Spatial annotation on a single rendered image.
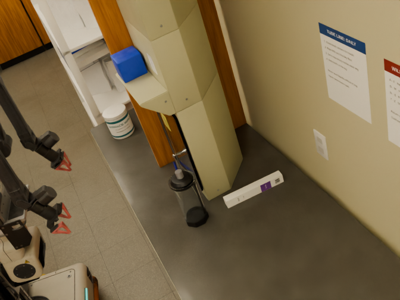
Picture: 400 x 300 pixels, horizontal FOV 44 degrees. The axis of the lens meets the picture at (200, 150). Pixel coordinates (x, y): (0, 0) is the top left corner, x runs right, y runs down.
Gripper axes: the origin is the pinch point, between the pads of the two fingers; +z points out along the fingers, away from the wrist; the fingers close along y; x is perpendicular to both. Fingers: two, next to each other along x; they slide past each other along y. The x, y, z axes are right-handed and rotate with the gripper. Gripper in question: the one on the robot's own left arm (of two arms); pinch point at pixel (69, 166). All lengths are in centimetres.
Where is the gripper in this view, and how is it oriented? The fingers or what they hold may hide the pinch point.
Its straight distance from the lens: 263.1
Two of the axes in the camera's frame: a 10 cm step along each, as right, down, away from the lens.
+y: -2.0, -5.6, 8.0
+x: -7.3, 6.3, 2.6
